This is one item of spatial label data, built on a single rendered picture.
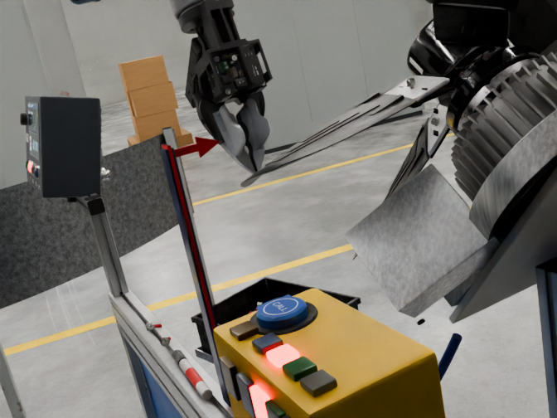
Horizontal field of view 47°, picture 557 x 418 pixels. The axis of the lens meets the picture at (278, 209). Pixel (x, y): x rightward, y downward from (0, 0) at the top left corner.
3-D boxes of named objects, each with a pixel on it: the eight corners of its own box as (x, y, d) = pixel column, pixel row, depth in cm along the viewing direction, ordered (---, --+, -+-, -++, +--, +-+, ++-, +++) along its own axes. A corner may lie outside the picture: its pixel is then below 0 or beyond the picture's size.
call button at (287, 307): (318, 323, 49) (314, 303, 49) (273, 342, 48) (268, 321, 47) (293, 308, 53) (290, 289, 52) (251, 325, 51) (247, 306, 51)
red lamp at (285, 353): (301, 358, 44) (299, 351, 43) (278, 369, 43) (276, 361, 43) (288, 349, 45) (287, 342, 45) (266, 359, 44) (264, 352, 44)
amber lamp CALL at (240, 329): (260, 333, 48) (259, 326, 48) (239, 342, 48) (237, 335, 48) (250, 326, 50) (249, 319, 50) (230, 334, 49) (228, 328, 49)
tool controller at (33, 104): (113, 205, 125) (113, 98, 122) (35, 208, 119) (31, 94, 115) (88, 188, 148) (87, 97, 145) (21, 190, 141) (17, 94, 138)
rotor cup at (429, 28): (524, 117, 92) (468, 62, 99) (560, 38, 80) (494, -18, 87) (443, 153, 88) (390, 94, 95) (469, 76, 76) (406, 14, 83)
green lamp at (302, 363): (318, 371, 42) (317, 364, 41) (295, 383, 41) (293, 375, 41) (305, 362, 43) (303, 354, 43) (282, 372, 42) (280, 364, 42)
